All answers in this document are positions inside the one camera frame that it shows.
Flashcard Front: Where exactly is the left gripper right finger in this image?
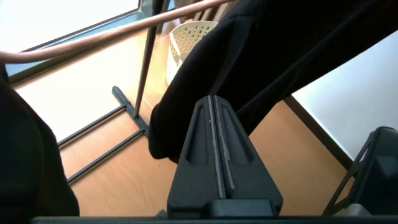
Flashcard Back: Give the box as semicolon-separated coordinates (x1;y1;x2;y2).
213;95;284;217

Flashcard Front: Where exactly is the white laundry basket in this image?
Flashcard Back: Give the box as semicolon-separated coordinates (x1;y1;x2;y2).
165;21;218;85

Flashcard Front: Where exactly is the pink clothes hanger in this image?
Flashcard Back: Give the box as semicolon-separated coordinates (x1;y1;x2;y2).
0;0;234;65

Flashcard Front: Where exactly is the black knitted garment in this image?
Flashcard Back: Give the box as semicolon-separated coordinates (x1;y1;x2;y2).
0;62;80;218

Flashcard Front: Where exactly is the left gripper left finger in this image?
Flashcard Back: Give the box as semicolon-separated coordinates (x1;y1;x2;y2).
167;95;225;218

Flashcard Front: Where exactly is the black clothes rack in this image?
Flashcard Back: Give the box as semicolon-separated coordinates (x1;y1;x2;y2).
57;0;165;185

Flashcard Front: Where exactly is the window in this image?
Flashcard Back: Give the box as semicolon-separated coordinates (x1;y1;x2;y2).
0;0;175;85

